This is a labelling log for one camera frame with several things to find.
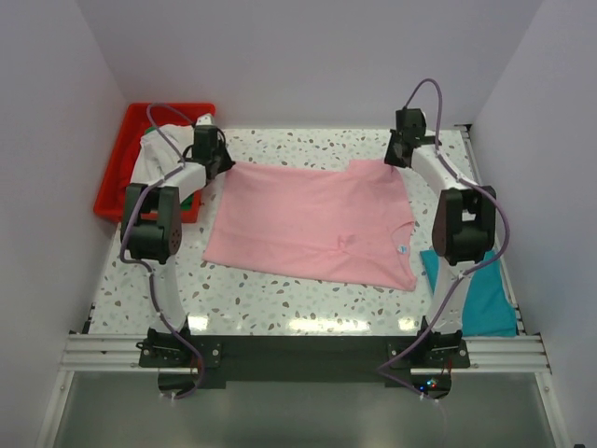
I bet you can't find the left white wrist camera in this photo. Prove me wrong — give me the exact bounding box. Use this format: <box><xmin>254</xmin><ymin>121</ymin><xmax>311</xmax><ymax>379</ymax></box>
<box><xmin>195</xmin><ymin>113</ymin><xmax>215</xmax><ymax>126</ymax></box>

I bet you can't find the green t shirt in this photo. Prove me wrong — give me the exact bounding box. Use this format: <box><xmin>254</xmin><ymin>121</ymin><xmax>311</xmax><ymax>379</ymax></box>
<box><xmin>181</xmin><ymin>194</ymin><xmax>201</xmax><ymax>211</ymax></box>

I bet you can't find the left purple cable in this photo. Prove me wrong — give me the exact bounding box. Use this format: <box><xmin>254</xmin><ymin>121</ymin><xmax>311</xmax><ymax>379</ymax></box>
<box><xmin>118</xmin><ymin>101</ymin><xmax>206</xmax><ymax>400</ymax></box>

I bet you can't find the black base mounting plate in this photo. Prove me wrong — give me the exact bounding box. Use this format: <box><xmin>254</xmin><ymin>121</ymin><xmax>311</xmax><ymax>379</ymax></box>
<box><xmin>136</xmin><ymin>330</ymin><xmax>471</xmax><ymax>393</ymax></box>

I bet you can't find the purple cable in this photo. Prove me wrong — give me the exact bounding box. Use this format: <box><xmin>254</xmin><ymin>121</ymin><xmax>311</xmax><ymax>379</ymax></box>
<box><xmin>377</xmin><ymin>77</ymin><xmax>512</xmax><ymax>398</ymax></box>
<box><xmin>118</xmin><ymin>101</ymin><xmax>206</xmax><ymax>400</ymax></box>

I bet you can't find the white t shirt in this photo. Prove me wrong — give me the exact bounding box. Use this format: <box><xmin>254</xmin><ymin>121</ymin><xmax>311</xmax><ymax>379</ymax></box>
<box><xmin>130</xmin><ymin>124</ymin><xmax>193</xmax><ymax>184</ymax></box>

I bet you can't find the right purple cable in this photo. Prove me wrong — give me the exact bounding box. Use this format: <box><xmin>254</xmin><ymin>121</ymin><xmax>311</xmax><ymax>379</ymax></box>
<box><xmin>377</xmin><ymin>77</ymin><xmax>512</xmax><ymax>398</ymax></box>

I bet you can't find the red plastic bin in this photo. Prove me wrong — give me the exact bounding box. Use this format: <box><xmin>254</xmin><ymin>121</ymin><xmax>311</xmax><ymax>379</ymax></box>
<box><xmin>93</xmin><ymin>103</ymin><xmax>216</xmax><ymax>223</ymax></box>

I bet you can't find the aluminium frame rail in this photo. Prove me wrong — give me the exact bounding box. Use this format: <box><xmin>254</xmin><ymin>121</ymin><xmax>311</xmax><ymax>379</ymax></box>
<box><xmin>59</xmin><ymin>334</ymin><xmax>551</xmax><ymax>373</ymax></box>

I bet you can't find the pink t shirt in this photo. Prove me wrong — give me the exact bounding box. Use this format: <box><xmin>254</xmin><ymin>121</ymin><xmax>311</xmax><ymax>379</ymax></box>
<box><xmin>203</xmin><ymin>160</ymin><xmax>417</xmax><ymax>291</ymax></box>

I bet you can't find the teal folded t shirt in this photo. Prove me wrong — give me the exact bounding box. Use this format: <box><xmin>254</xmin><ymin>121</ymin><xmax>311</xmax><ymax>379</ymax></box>
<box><xmin>421</xmin><ymin>250</ymin><xmax>517</xmax><ymax>337</ymax></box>

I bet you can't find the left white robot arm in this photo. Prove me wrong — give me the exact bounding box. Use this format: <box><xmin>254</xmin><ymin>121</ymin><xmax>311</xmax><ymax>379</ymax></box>
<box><xmin>119</xmin><ymin>124</ymin><xmax>234</xmax><ymax>371</ymax></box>

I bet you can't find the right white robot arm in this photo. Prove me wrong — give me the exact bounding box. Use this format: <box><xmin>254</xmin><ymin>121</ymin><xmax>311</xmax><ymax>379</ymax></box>
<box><xmin>382</xmin><ymin>106</ymin><xmax>496</xmax><ymax>368</ymax></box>

